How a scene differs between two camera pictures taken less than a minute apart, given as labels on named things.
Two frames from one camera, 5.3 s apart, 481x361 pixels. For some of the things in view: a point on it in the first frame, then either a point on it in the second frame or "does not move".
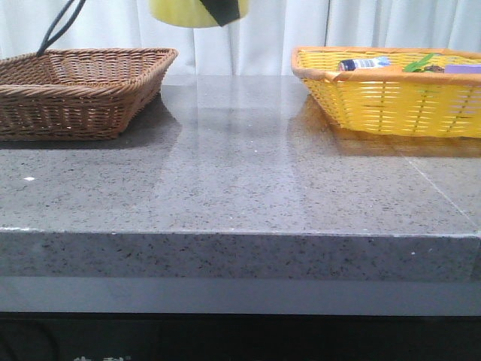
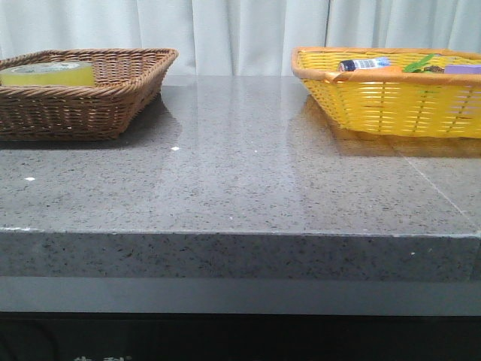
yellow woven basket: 423,103 does not move
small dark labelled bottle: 349,65 does not move
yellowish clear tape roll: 189,13 to 61,74
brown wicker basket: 78,93 does not move
